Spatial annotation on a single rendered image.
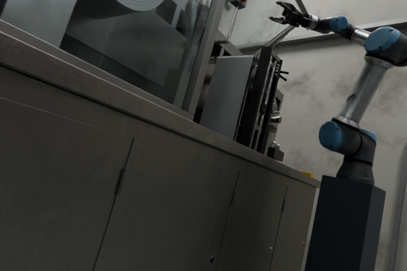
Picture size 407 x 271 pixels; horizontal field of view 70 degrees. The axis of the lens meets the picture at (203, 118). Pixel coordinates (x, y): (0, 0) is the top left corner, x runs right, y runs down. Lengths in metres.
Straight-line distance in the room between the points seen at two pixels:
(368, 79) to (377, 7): 3.13
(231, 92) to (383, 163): 2.38
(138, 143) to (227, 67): 1.07
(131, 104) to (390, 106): 3.39
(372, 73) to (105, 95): 1.06
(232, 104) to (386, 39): 0.72
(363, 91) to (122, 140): 1.00
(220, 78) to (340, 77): 2.63
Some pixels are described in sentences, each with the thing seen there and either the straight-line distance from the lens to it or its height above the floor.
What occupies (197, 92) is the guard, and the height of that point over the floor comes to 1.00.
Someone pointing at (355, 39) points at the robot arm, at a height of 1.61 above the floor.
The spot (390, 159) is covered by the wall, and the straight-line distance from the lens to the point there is 3.61.
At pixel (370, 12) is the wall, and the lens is 4.42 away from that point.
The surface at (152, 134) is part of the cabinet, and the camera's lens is 0.69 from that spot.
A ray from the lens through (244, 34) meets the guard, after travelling 2.08.
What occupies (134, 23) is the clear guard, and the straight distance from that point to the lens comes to 0.71.
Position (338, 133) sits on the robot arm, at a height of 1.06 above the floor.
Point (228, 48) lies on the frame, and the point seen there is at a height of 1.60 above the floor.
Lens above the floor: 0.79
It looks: 10 degrees up
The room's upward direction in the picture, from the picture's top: 15 degrees clockwise
